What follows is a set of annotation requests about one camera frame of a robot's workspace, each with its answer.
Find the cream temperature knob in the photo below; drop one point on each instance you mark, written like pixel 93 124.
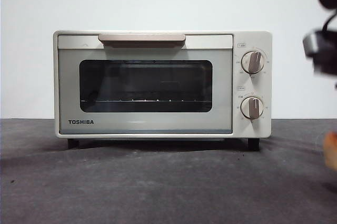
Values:
pixel 252 62

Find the golden bread loaf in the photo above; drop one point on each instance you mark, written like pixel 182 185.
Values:
pixel 331 146

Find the cream timer knob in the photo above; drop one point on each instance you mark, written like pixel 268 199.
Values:
pixel 252 108

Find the cream Toshiba toaster oven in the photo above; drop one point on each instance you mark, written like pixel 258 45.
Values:
pixel 266 126

